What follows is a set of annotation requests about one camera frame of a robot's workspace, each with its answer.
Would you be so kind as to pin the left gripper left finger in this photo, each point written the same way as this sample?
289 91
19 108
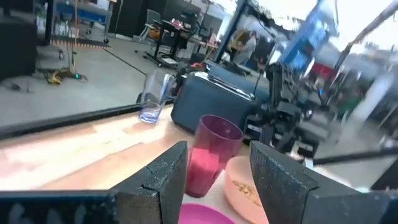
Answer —
155 193

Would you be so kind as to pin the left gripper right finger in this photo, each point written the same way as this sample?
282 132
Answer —
280 186

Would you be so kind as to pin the pale pink plastic bowl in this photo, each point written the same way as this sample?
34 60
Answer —
239 171

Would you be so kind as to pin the magenta plastic plate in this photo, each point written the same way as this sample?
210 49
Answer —
202 216

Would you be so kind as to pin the pink faceted plastic tumbler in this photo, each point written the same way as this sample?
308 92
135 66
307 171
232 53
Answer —
214 140

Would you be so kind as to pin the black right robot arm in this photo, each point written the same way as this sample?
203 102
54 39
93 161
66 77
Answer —
280 84

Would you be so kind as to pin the cereal pieces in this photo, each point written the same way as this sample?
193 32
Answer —
247 191

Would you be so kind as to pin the black two-slot toaster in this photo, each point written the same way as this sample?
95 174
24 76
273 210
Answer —
211 102

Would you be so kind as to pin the clear drinking glass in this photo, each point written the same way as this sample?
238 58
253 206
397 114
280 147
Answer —
152 112

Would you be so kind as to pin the person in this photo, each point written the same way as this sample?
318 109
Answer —
245 48

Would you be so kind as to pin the dark metal pole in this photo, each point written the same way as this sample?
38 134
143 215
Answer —
367 28

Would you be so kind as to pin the black background table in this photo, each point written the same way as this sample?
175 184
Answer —
174 28

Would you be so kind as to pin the striped hazard tape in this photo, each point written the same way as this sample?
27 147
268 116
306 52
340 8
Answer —
81 45

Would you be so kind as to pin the grey office chair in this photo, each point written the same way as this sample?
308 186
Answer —
152 18

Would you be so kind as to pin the black cabinet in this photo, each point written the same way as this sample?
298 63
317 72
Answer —
15 49

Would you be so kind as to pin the black rig post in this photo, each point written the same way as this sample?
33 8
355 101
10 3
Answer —
231 31

